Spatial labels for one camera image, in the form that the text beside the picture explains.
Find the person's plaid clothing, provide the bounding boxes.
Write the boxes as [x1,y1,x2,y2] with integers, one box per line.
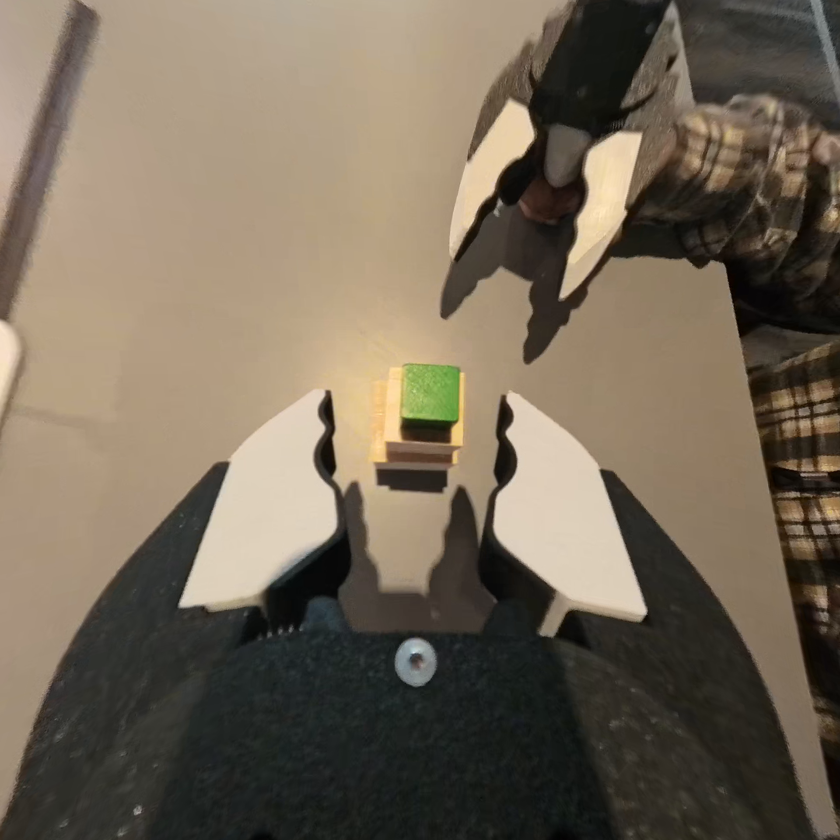
[748,341,840,742]

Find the green wooden cube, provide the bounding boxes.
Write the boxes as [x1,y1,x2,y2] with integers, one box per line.
[399,363,460,431]

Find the large plain wooden cube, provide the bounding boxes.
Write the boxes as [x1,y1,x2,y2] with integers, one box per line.
[371,377,468,471]

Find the person's right hand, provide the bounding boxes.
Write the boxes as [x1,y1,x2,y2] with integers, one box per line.
[502,154,588,225]

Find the person's right forearm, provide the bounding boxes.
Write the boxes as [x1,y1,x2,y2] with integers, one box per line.
[630,92,840,329]

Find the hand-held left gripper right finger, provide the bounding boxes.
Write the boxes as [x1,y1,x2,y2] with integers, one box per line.
[481,391,648,639]

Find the white flat object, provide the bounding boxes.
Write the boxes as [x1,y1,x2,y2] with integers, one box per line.
[0,320,27,424]

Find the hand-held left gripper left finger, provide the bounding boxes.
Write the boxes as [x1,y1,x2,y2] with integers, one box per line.
[178,388,349,614]

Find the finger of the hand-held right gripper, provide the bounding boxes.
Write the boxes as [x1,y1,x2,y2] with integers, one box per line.
[448,100,542,265]
[556,130,645,301]

